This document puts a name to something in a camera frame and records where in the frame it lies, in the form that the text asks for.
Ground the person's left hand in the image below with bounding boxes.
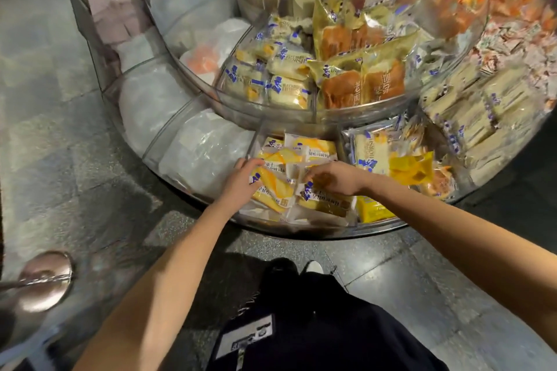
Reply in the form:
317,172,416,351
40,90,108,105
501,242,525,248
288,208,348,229
216,158,265,213

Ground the person's right hand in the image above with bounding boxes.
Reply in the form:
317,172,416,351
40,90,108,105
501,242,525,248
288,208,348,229
302,161,371,197

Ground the yellow cake packet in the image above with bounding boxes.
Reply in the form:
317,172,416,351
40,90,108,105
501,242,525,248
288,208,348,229
249,166,297,214
296,183,357,218

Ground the person's right forearm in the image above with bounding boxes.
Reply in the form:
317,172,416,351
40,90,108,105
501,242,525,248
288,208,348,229
363,175,557,352

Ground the person's left forearm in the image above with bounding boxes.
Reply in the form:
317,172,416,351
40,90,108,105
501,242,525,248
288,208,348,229
73,200,245,371

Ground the pile of yellow cake packets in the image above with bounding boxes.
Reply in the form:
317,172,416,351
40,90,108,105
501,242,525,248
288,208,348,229
238,134,358,228

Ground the white plastic bag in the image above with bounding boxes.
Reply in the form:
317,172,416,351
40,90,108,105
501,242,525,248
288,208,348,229
158,109,258,203
118,63,194,159

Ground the white cake packet blue print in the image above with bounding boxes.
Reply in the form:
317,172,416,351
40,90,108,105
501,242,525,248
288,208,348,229
344,128,394,177

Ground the flat yellow snack packet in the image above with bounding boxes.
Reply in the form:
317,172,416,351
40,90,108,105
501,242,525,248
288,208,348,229
356,196,397,224

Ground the clear round tiered display stand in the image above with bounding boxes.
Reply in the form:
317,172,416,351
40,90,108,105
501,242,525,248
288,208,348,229
59,0,557,240

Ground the pile of pale roll packets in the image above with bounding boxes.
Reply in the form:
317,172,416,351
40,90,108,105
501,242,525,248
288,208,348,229
218,14,315,111

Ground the crumpled yellow snack packet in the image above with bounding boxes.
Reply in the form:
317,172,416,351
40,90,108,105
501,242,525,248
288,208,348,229
388,151,436,186

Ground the black shoe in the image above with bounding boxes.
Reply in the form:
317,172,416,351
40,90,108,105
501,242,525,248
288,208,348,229
260,258,300,283

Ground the pile of brown bread packets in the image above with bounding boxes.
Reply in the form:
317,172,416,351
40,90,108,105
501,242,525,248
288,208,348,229
306,0,420,111

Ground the white bag with orange contents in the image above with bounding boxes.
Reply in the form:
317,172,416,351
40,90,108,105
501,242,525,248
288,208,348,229
179,18,252,86

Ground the orange bread packet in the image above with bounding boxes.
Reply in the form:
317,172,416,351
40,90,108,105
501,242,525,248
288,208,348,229
424,166,457,202

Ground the white name badge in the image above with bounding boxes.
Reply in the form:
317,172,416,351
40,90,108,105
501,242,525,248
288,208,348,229
215,314,276,360

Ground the pile of cream sandwich packets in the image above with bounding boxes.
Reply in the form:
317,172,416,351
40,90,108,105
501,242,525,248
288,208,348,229
418,61,557,186

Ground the pile of pink packets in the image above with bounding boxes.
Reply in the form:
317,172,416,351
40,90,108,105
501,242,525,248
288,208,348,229
86,0,146,46

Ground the metal stanchion base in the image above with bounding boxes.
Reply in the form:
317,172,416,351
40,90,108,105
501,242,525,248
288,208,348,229
0,251,75,314

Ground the pile of small white candies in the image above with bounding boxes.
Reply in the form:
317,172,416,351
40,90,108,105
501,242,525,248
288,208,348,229
472,19,557,111

